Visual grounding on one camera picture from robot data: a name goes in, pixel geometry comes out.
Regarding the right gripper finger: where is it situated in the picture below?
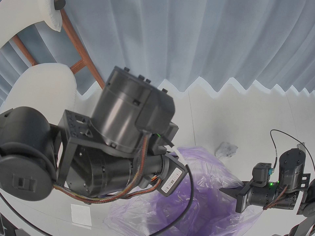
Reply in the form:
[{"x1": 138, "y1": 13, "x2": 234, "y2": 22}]
[{"x1": 218, "y1": 182, "x2": 247, "y2": 199}]

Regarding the purple plastic bag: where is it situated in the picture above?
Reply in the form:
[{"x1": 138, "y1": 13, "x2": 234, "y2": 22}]
[{"x1": 103, "y1": 145, "x2": 265, "y2": 236}]

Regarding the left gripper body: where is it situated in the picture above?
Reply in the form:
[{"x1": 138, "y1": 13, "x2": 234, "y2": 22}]
[{"x1": 133, "y1": 153, "x2": 188, "y2": 197}]

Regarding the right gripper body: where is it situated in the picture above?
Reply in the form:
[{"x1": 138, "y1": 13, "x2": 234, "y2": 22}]
[{"x1": 235, "y1": 184, "x2": 296, "y2": 214}]

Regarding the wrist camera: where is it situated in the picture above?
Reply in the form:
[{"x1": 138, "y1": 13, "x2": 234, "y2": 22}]
[
  {"x1": 252, "y1": 163, "x2": 272, "y2": 187},
  {"x1": 157, "y1": 122, "x2": 179, "y2": 154}
]

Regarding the pale blue curtain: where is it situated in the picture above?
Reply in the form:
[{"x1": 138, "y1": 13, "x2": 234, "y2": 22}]
[{"x1": 0, "y1": 0, "x2": 315, "y2": 105}]

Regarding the white cushioned wooden chair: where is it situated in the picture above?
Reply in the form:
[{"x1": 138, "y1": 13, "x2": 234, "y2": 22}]
[{"x1": 0, "y1": 0, "x2": 107, "y2": 126}]

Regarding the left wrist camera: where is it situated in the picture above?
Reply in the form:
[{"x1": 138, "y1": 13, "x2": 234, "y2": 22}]
[{"x1": 157, "y1": 122, "x2": 179, "y2": 154}]

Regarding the crumpled white paper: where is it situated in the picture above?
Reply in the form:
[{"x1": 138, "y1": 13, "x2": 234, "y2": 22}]
[{"x1": 215, "y1": 142, "x2": 239, "y2": 159}]

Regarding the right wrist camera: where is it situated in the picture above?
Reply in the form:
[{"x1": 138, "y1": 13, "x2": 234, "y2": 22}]
[{"x1": 252, "y1": 163, "x2": 272, "y2": 187}]

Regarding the black cable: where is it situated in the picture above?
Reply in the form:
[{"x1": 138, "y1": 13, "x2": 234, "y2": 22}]
[
  {"x1": 148, "y1": 165, "x2": 195, "y2": 236},
  {"x1": 270, "y1": 129, "x2": 315, "y2": 174}
]

